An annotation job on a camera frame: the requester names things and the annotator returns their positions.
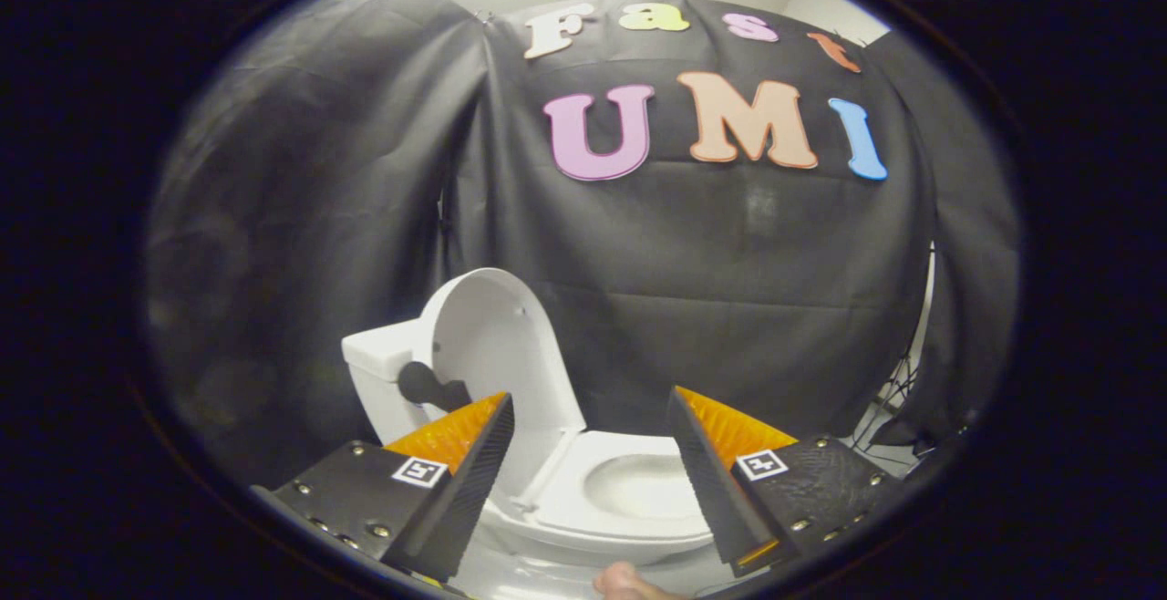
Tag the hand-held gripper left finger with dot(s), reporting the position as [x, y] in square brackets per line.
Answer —
[460, 500]

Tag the black round lid tab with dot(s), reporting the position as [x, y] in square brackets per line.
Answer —
[424, 386]

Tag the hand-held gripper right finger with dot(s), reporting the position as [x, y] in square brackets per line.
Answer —
[707, 481]

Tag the white toilet lid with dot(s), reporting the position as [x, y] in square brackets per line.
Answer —
[492, 336]

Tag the white ceramic toilet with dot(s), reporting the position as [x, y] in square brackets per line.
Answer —
[383, 358]

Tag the black backdrop cloth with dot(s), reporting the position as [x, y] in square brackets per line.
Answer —
[711, 253]

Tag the white toilet seat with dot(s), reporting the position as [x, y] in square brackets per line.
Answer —
[565, 500]

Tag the black tripod stand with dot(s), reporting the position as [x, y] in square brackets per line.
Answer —
[903, 390]

